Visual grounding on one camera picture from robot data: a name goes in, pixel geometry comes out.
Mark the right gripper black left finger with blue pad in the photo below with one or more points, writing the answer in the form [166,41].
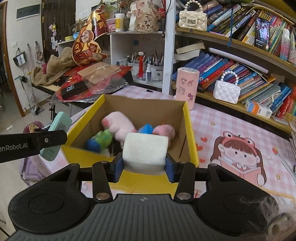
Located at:
[104,173]

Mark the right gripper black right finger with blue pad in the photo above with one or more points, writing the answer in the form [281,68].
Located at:
[182,173]

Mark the green blue plush toy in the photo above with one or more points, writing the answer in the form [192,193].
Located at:
[99,142]

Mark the white foam block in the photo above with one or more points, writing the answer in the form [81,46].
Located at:
[145,153]

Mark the blue toy block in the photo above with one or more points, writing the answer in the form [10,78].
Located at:
[147,128]

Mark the mint green remote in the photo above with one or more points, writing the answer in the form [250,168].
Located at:
[56,136]

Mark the yellow cardboard box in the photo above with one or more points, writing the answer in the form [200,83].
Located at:
[140,111]

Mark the pink plush toy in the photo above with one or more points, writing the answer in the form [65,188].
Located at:
[120,125]

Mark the pink cartoon table mat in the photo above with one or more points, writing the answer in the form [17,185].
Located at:
[203,136]

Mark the black rectangular box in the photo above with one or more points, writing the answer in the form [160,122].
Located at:
[73,89]

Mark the brown blanket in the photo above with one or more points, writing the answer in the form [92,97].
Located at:
[53,69]

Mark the white quilted pearl handbag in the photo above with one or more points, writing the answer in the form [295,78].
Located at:
[225,91]

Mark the pink cylindrical canister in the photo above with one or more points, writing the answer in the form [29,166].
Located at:
[187,85]

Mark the white orange medicine box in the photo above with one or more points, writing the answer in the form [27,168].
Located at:
[258,109]

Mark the white pen holder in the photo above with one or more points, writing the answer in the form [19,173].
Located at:
[157,73]

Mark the white spray bottle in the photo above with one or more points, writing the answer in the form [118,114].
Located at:
[148,73]

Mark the red gold paper decoration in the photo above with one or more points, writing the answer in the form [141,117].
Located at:
[86,50]

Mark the row of colourful books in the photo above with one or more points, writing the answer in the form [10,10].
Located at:
[255,86]

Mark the white cubby shelf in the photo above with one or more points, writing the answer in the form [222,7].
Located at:
[122,48]

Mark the wooden bookshelf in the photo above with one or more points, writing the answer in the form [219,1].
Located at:
[262,58]

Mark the cream quilted handbag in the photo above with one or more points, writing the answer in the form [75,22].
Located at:
[193,20]

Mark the ceramic pig figurine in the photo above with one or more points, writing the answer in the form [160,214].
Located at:
[144,17]

